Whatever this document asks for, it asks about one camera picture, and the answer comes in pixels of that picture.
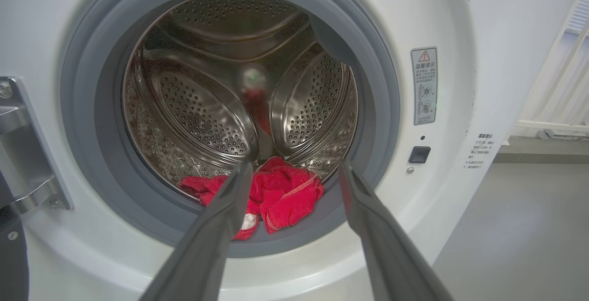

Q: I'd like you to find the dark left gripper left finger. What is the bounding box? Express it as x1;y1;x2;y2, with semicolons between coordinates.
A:
140;161;254;301

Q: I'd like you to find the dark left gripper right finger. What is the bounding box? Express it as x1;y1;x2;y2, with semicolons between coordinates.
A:
338;161;454;301

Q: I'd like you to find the red and white garment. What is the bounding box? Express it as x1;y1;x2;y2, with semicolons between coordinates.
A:
179;156;325;241

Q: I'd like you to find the black round glass washer door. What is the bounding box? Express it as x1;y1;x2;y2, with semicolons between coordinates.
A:
0;172;29;301

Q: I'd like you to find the metal door hinge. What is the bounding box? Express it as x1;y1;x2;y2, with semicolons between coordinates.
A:
0;76;74;214

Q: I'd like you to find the white front-load washing machine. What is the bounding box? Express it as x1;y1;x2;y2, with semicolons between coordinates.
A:
0;0;587;301

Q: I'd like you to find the small printed text label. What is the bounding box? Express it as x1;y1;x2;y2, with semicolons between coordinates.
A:
464;133;494;169

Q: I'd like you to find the perforated steel drum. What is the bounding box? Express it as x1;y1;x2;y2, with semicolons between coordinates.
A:
122;0;358;200

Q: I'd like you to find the grey warning sticker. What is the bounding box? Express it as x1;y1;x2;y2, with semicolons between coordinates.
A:
411;47;438;126

